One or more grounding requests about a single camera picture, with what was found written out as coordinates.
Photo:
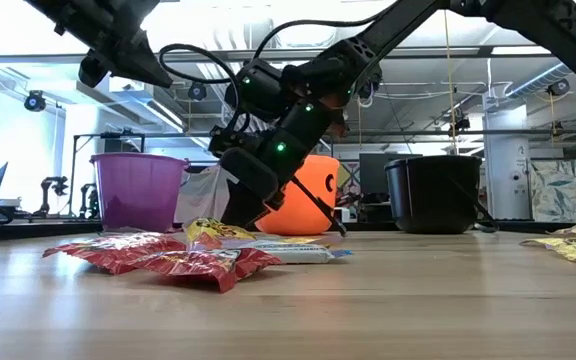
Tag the black round ceiling device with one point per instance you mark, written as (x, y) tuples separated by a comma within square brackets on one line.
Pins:
[(558, 88), (34, 101), (197, 91)]

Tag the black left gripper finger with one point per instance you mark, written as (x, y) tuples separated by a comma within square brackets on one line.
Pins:
[(143, 60)]

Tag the white column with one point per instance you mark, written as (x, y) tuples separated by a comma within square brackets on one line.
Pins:
[(505, 165)]

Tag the black monitor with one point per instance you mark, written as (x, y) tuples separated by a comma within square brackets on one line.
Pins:
[(373, 172)]

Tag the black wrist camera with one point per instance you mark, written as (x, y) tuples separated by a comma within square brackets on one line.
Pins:
[(92, 72), (248, 172)]

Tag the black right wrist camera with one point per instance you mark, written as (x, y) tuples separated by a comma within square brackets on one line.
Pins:
[(248, 172)]

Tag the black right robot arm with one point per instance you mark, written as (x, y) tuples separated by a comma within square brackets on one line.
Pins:
[(543, 30)]

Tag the grey corrugated ceiling duct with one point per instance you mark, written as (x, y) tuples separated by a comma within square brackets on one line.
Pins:
[(543, 77)]

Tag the orange pumpkin face bucket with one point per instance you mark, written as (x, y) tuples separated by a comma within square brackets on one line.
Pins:
[(313, 200)]

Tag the white blue Hershey's bar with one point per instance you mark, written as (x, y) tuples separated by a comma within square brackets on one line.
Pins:
[(298, 254)]

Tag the black metal rig frame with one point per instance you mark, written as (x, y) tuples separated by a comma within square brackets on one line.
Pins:
[(28, 231)]

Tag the red Skittles packet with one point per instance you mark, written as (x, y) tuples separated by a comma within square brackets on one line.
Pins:
[(208, 267), (113, 250)]

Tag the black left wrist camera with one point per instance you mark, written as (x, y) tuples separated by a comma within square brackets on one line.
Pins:
[(92, 72)]

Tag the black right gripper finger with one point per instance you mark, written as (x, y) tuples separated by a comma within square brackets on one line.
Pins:
[(245, 214)]

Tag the black neighbouring robot arm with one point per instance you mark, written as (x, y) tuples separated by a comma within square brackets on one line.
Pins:
[(90, 200), (48, 187)]

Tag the leaf pattern wall panel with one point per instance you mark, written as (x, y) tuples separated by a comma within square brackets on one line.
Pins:
[(558, 190)]

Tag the purple plastic bucket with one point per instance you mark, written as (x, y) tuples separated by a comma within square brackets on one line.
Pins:
[(138, 195)]

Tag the black pumpkin face bucket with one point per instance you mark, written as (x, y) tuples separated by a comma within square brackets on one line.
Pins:
[(438, 195)]

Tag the white ceiling unit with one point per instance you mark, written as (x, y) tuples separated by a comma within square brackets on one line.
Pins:
[(133, 89)]

